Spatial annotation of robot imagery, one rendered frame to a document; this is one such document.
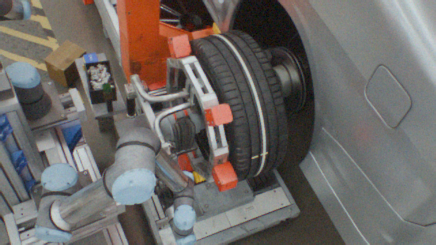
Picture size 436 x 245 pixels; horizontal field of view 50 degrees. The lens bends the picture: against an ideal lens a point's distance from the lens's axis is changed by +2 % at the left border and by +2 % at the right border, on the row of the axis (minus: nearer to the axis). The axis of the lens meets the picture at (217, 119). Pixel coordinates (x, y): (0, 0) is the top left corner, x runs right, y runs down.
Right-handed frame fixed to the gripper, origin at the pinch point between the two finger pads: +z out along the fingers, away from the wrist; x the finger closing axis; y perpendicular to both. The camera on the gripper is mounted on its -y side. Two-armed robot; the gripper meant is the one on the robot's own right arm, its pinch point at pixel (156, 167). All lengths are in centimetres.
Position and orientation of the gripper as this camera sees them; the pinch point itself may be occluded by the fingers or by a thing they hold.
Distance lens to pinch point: 192.3
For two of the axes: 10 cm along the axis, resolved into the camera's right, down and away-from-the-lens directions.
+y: 1.1, -5.7, -8.2
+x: -9.1, 2.7, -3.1
